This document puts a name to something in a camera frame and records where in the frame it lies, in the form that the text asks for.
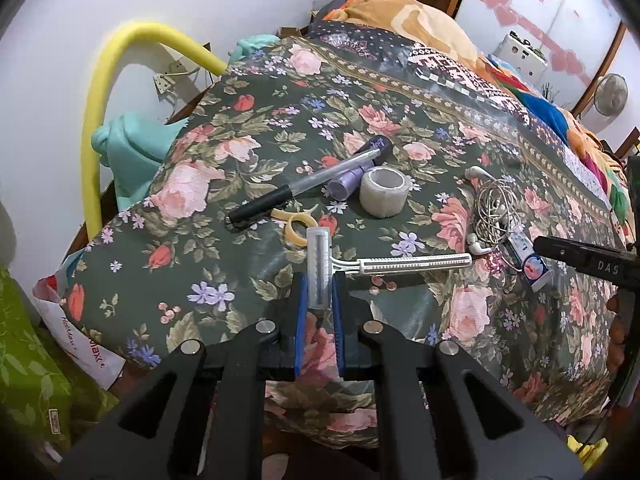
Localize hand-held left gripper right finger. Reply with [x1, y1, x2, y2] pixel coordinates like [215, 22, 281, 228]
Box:
[332, 273, 587, 480]

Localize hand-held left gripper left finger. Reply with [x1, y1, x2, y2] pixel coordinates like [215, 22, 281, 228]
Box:
[60, 274, 309, 480]

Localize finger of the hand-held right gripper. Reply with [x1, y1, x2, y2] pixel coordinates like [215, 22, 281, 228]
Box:
[532, 235, 623, 286]

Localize white disposable razor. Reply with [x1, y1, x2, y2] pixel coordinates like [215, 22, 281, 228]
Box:
[306, 227, 474, 311]

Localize person's right hand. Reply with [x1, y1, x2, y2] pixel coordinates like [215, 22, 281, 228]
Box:
[606, 294, 632, 377]

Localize dark floral blanket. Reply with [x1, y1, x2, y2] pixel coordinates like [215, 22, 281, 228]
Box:
[65, 35, 632, 450]

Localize white tangled earphones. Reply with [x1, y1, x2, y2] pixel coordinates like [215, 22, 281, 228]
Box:
[464, 165, 524, 256]

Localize grey tape roll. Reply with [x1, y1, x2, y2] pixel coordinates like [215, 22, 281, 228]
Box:
[360, 165, 412, 219]

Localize black clear pen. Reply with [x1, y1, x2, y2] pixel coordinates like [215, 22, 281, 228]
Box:
[228, 152, 374, 231]

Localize purple cosmetic tube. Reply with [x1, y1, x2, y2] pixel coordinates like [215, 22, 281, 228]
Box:
[327, 136, 394, 201]

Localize white electric fan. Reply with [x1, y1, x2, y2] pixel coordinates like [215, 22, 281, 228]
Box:
[594, 72, 630, 119]

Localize yellow cloth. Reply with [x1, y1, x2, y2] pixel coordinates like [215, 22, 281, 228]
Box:
[569, 437, 609, 467]

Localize white appliance box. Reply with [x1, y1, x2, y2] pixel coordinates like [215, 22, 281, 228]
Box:
[492, 30, 549, 82]

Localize white plastic bag red print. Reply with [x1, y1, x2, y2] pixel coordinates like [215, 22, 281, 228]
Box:
[32, 272, 127, 392]

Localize teal cloth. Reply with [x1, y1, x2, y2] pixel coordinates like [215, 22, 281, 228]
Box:
[90, 112, 192, 212]
[231, 34, 282, 59]

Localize green floral bag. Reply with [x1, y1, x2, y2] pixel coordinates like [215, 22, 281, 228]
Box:
[0, 265, 122, 461]

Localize yellow foam tube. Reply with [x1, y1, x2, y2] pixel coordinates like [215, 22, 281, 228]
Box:
[82, 20, 229, 242]

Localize dark dotted patterned blanket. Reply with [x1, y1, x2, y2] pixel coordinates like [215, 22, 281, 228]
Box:
[304, 20, 532, 127]

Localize dark blue cloth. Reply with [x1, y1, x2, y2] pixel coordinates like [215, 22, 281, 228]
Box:
[312, 0, 354, 22]

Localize yellow plastic ring handle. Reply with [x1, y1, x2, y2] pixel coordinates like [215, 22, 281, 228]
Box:
[270, 204, 321, 249]

